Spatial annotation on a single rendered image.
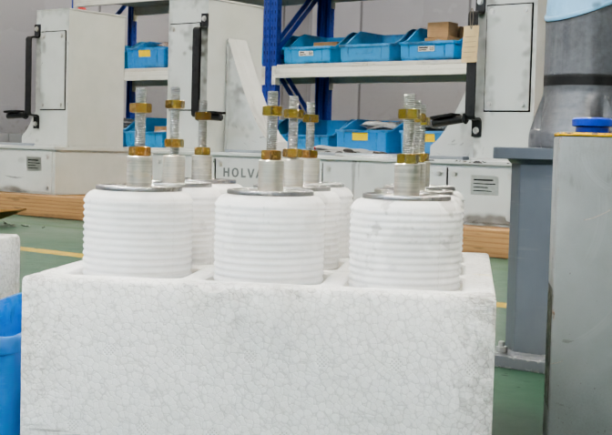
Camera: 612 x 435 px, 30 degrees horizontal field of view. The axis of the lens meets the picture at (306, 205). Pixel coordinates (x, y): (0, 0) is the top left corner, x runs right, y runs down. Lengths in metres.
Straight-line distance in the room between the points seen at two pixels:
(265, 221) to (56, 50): 3.64
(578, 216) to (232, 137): 2.97
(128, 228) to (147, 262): 0.03
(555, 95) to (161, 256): 0.75
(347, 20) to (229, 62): 7.37
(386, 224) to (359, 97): 10.32
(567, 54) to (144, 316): 0.81
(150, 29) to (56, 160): 5.53
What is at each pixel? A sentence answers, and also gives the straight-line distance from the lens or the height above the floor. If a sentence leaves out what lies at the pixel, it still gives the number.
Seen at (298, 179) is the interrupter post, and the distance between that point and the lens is 1.10.
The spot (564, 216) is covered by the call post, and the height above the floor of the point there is 0.23.
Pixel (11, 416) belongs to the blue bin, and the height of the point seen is 0.05.
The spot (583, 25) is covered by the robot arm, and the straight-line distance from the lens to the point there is 1.57.
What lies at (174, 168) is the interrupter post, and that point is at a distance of 1.12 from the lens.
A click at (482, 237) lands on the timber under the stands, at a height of 0.05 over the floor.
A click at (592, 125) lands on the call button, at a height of 0.32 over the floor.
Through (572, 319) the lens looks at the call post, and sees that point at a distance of 1.15.
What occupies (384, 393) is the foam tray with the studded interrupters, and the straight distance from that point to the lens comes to 0.92.
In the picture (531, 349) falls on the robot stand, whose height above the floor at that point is 0.03.
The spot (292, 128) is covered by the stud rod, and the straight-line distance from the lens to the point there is 1.10.
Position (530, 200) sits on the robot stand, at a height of 0.23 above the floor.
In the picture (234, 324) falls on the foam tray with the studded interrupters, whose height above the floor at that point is 0.15.
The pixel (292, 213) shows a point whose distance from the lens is 0.95.
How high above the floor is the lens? 0.29
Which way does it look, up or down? 3 degrees down
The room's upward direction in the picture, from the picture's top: 2 degrees clockwise
